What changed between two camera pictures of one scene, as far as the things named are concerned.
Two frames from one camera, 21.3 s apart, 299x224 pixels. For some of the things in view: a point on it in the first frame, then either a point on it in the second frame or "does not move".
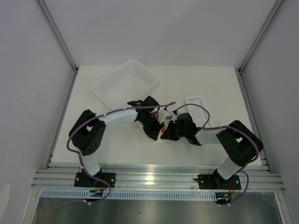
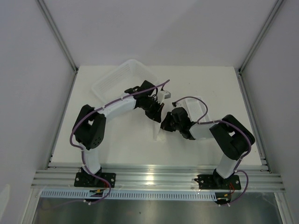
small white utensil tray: (200, 115) does not move
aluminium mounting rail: (61, 178) does not move
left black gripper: (153, 132) -> (156, 115)
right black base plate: (217, 182) does not move
